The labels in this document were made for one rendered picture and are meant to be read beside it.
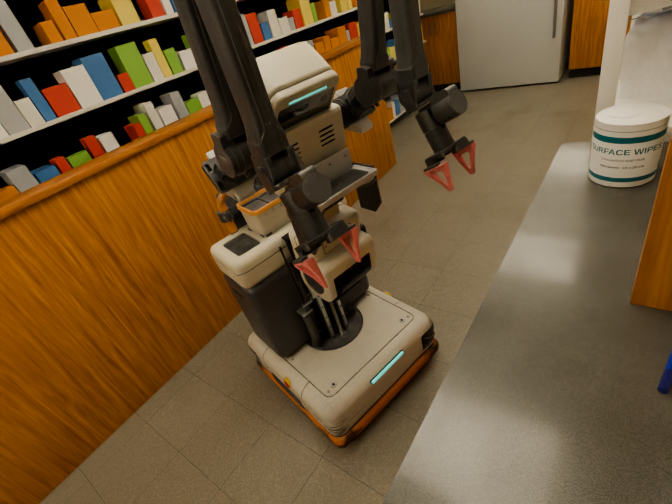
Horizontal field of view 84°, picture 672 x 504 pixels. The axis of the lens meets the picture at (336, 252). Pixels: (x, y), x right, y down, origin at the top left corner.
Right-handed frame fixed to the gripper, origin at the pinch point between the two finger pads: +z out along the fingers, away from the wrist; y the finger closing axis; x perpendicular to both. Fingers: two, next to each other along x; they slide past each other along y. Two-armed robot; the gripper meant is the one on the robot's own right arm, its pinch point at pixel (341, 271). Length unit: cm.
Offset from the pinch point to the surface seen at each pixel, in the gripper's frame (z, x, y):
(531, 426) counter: 23.8, -34.4, -4.6
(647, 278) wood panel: 20, -40, 24
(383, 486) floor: 86, 51, -7
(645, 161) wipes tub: 15, -30, 62
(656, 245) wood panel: 15, -42, 24
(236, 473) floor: 64, 94, -44
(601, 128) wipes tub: 4, -25, 60
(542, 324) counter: 20.9, -28.6, 12.6
